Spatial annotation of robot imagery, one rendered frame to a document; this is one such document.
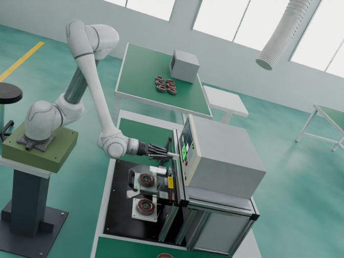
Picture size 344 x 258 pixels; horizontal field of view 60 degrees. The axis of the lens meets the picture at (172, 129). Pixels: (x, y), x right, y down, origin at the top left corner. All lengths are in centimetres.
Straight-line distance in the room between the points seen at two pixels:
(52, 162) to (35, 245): 81
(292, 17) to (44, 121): 203
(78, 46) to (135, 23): 462
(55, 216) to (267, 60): 217
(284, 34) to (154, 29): 383
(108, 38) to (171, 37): 457
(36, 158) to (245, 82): 545
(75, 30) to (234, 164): 103
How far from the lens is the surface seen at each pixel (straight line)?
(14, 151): 206
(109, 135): 142
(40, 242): 260
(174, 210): 161
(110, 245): 171
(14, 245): 259
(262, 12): 646
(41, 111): 191
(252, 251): 206
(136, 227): 179
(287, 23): 275
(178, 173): 168
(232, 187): 167
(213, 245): 184
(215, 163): 155
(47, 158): 199
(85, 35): 161
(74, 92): 193
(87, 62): 158
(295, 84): 725
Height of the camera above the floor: 211
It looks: 29 degrees down
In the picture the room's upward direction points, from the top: 20 degrees clockwise
